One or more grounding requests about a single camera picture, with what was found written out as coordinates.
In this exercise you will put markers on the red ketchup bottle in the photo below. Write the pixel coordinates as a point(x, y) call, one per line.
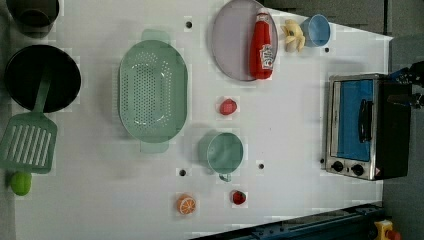
point(261, 55)

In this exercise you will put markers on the grey round plate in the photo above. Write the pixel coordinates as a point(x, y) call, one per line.
point(232, 33)

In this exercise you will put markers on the red toy strawberry upper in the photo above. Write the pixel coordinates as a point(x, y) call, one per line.
point(228, 107)

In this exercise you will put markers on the red toy strawberry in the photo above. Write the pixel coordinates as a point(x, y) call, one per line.
point(228, 107)
point(238, 197)

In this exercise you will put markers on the green metal mug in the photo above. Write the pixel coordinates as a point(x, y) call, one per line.
point(221, 152)

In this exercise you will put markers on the green perforated colander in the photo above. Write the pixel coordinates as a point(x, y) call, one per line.
point(153, 91)

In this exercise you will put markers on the red toy strawberry lower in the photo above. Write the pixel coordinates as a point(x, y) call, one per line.
point(238, 197)

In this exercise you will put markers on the toy orange half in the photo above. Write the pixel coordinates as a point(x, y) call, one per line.
point(186, 204)

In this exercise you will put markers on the peeled toy banana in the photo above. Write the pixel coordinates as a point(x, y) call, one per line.
point(294, 37)

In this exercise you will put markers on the blue bowl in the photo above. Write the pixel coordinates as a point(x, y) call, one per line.
point(316, 30)

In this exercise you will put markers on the toaster oven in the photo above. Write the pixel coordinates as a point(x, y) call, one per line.
point(368, 127)

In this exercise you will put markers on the green slotted spatula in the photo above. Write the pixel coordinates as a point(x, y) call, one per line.
point(28, 143)

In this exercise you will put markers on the black round pan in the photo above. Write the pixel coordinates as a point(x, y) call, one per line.
point(28, 67)

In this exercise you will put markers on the green toy lime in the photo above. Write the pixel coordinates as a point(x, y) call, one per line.
point(21, 183)

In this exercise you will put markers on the yellow red emergency button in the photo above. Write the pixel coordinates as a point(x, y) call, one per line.
point(385, 231)

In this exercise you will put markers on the dark cup top left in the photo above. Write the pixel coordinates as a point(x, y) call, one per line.
point(34, 18)

